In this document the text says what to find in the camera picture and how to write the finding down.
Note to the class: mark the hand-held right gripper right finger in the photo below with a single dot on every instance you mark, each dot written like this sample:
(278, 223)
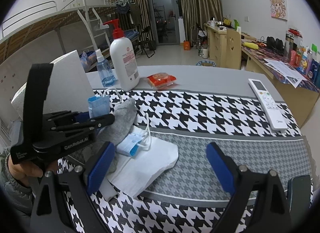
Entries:
(221, 169)

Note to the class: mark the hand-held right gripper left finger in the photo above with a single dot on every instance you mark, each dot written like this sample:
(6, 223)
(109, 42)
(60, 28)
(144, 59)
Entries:
(100, 168)

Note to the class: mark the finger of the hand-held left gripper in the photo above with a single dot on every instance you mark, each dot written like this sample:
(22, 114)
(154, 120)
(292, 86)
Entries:
(100, 121)
(82, 117)

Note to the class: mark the grey sock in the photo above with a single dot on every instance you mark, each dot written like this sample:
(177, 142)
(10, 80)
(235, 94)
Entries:
(120, 122)

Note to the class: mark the white foam box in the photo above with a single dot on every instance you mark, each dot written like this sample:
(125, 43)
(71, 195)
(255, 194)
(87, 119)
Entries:
(70, 80)

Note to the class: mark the white towel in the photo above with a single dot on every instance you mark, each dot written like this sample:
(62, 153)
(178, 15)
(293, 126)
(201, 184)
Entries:
(150, 162)

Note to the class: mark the person's left forearm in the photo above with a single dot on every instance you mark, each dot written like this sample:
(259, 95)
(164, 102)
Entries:
(12, 198)

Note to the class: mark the person's left hand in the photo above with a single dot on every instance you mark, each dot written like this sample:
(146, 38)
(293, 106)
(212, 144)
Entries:
(20, 173)

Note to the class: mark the blue spray bottle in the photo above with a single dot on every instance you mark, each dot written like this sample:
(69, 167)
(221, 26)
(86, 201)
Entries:
(103, 72)

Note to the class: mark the blue plaid quilt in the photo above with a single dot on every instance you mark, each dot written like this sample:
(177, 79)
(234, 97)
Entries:
(86, 57)

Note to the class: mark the houndstooth table mat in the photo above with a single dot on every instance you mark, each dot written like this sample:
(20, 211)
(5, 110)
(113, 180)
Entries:
(200, 112)

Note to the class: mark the white lotion pump bottle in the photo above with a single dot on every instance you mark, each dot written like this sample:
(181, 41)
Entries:
(125, 65)

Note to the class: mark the red snack packet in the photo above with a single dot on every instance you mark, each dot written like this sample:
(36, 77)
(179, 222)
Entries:
(161, 79)

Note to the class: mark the black smartphone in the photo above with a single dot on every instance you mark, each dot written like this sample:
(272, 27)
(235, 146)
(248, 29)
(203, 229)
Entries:
(298, 190)

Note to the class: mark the white remote control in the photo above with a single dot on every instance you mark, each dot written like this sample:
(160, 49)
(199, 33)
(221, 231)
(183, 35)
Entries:
(267, 102)

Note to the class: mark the white bunk bed ladder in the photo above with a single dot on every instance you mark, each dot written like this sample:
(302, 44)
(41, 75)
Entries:
(96, 30)

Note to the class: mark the white metal bunk bed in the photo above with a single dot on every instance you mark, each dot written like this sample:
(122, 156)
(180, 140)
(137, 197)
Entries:
(125, 32)
(37, 21)

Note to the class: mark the blue mattress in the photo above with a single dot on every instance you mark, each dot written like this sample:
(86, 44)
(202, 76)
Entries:
(128, 32)

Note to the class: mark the black folding chair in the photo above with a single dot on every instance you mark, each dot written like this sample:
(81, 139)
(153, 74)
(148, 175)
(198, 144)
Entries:
(146, 40)
(200, 34)

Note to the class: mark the desk with patterned cover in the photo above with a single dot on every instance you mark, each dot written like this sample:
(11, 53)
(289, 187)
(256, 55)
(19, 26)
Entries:
(265, 72)

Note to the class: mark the olive hanging jacket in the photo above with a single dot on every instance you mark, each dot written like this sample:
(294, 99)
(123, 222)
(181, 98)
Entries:
(135, 14)

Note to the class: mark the dark hanging clothes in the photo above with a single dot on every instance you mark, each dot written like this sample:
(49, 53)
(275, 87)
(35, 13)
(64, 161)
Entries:
(123, 8)

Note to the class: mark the orange plastic jug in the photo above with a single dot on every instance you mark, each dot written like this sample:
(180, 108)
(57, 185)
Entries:
(187, 45)

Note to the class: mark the printed paper sheets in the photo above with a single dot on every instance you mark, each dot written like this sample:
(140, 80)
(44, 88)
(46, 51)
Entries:
(285, 71)

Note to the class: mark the white thermos jug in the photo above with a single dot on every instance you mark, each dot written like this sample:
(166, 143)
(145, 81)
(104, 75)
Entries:
(205, 53)

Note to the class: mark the white panel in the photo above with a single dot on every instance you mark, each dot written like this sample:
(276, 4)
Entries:
(181, 31)

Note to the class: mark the wooden smiley chair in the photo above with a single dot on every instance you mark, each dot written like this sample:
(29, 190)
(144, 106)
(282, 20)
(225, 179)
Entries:
(231, 47)

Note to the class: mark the glass balcony door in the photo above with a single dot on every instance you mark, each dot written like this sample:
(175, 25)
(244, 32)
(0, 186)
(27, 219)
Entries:
(162, 15)

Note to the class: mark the wooden desk with drawers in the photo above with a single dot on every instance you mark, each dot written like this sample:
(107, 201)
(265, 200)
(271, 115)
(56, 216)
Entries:
(212, 45)

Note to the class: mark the yellow cloth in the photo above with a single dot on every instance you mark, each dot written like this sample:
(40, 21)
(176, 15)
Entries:
(251, 45)

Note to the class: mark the row of toiletry bottles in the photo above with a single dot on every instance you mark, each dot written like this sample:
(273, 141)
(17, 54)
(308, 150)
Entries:
(302, 57)

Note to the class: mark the green plastic stand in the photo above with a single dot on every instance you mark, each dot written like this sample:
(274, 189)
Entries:
(236, 23)

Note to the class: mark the white cooking pot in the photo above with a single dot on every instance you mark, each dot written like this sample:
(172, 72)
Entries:
(213, 22)

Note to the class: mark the pink cartoon wall poster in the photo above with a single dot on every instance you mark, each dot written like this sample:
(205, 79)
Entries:
(278, 5)

